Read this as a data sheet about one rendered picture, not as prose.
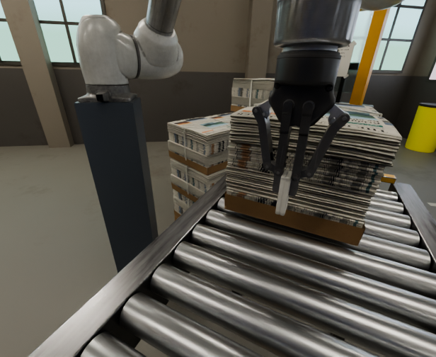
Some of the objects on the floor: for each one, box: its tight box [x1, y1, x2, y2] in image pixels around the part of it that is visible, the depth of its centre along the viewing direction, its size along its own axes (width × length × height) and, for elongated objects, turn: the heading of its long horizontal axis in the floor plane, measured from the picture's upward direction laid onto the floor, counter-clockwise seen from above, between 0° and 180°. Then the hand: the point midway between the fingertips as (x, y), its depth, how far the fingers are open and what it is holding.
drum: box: [405, 103, 436, 153], centre depth 351 cm, size 47×45×72 cm
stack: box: [167, 113, 234, 220], centre depth 174 cm, size 39×117×83 cm, turn 132°
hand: (284, 193), depth 36 cm, fingers closed
